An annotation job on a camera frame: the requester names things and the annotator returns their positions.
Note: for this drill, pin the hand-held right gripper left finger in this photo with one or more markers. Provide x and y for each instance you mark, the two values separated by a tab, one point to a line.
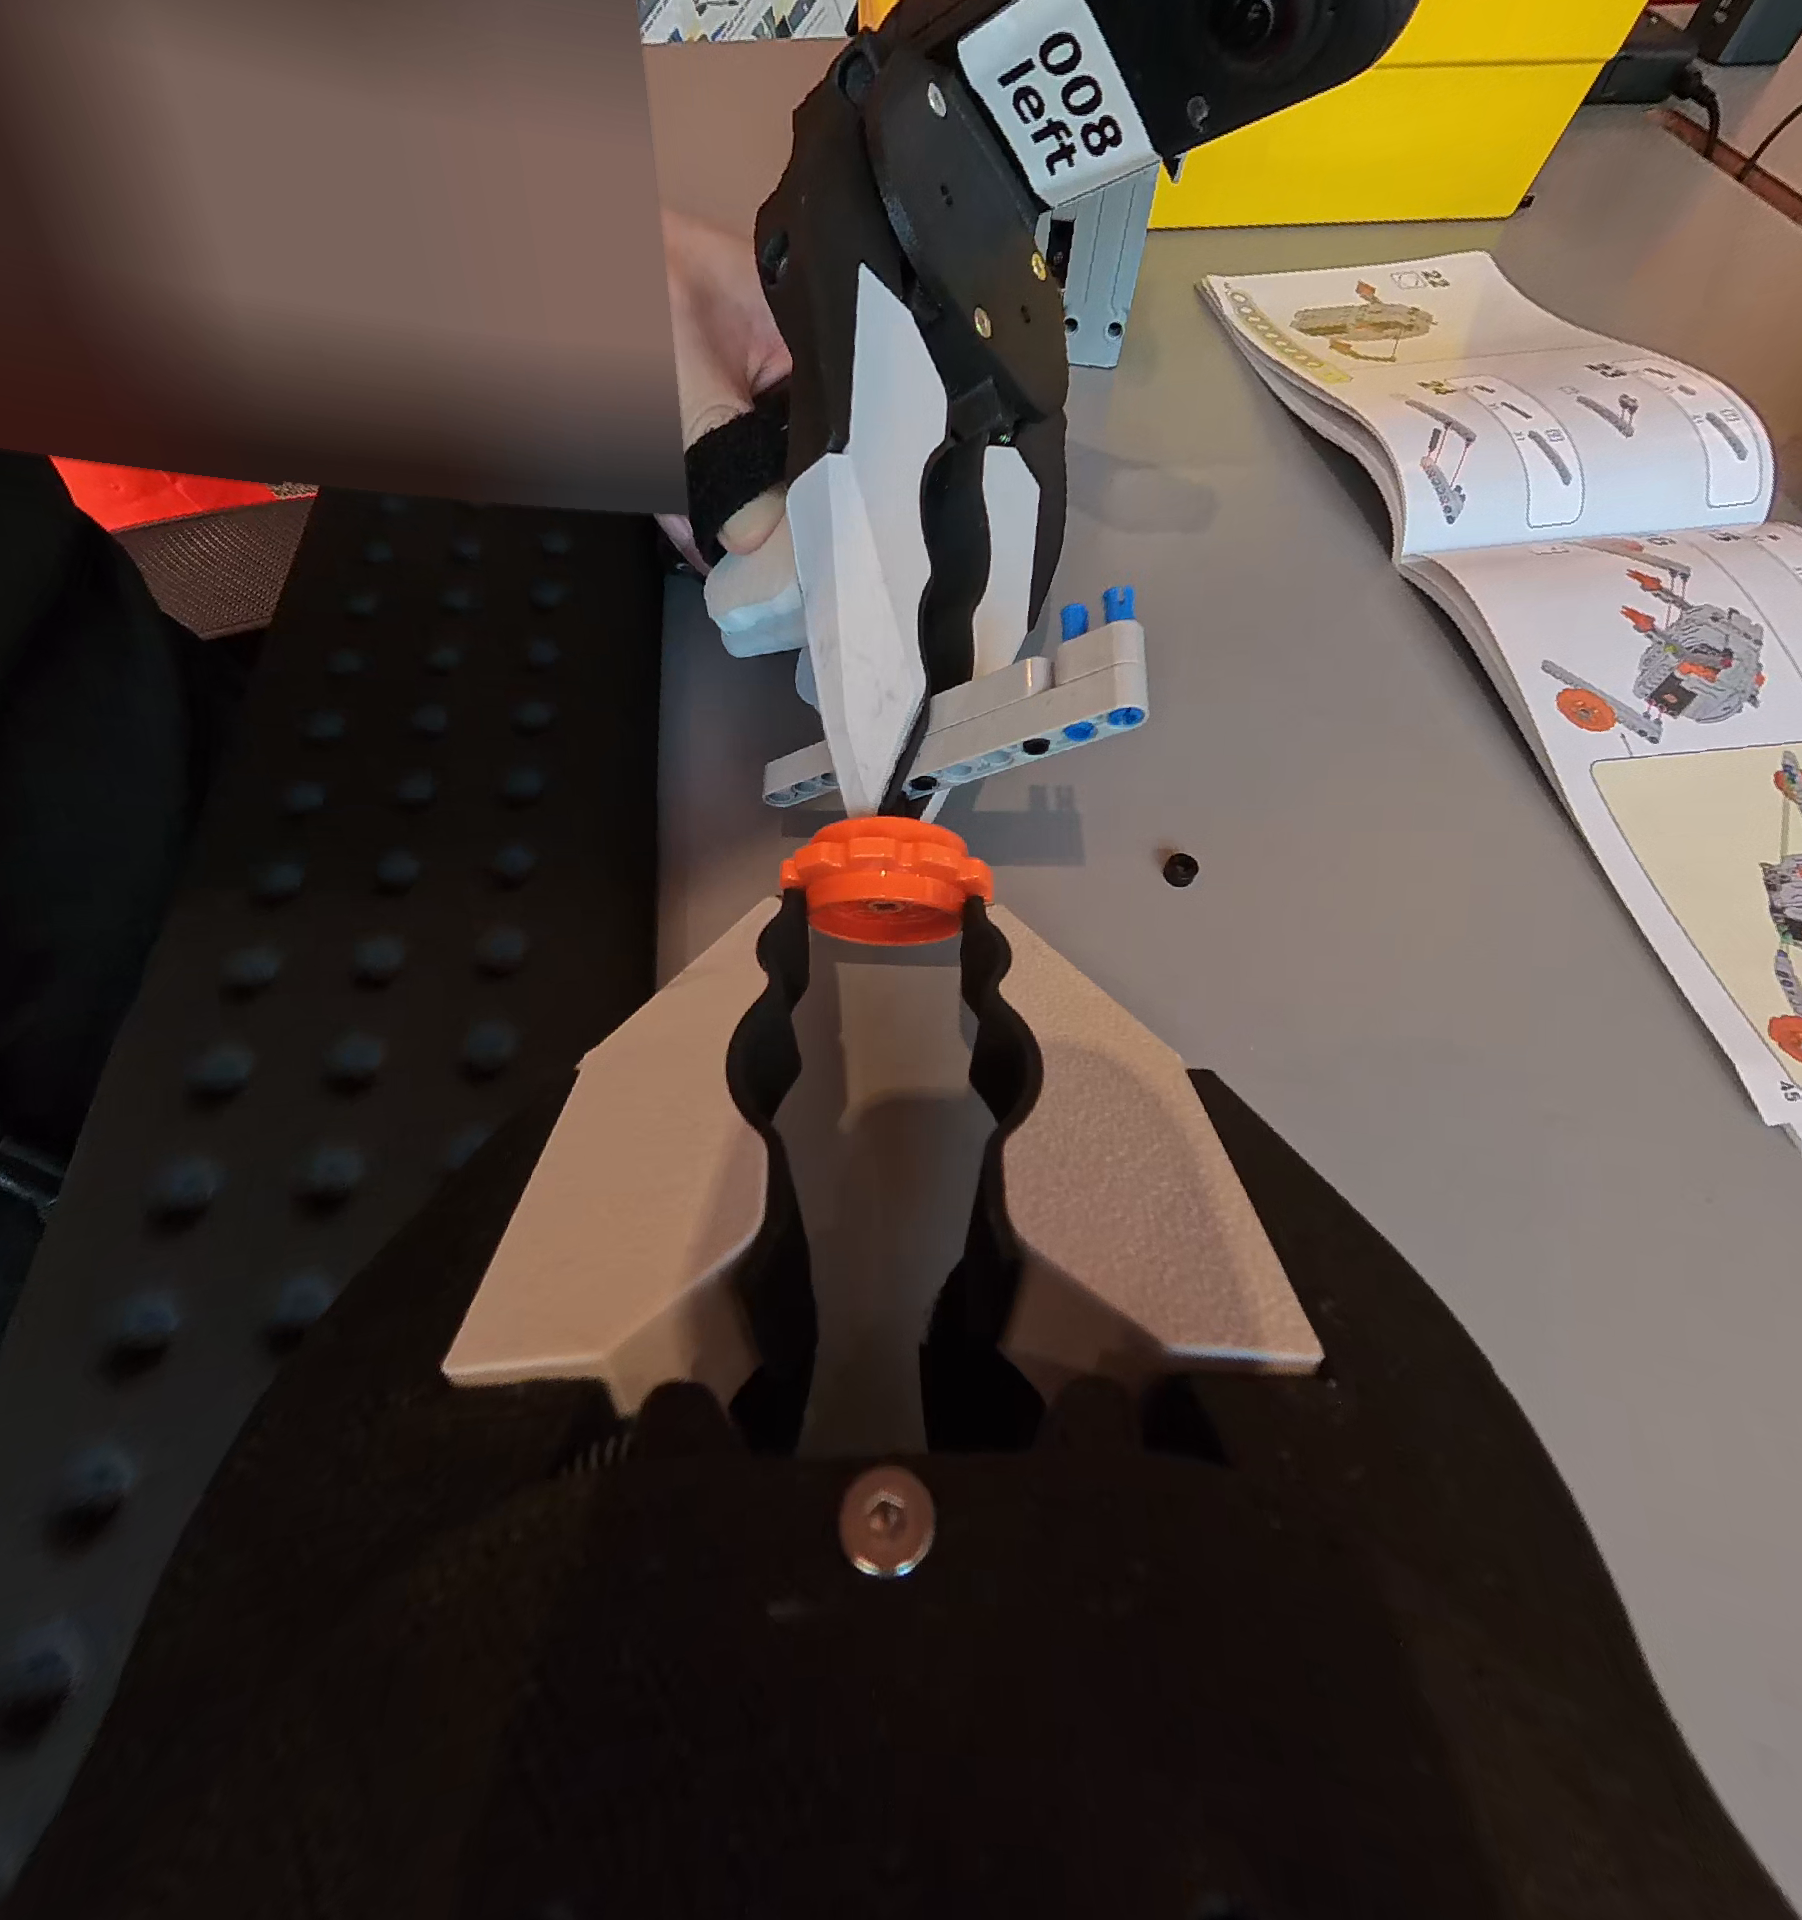
614	1199

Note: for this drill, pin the grey robot model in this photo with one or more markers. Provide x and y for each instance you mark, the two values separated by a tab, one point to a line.
1104	283

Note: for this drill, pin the grey beam assembly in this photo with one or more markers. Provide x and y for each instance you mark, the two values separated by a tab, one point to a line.
1081	659

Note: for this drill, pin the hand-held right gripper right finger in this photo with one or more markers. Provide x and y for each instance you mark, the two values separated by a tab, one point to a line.
1141	1199

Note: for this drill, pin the person's left hand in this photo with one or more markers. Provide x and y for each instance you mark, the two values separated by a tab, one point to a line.
719	328

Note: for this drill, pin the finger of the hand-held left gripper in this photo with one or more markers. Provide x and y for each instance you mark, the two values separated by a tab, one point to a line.
1011	526
857	629

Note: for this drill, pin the orange gear wheel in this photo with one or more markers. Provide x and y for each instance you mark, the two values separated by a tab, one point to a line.
877	872

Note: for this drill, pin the yellow plastic bin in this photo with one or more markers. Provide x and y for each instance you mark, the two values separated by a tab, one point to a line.
1412	136

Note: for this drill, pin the orange traffic cone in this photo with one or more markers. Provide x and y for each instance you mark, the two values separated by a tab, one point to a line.
164	492

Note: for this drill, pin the open instruction booklet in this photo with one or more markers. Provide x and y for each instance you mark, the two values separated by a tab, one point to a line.
1591	526

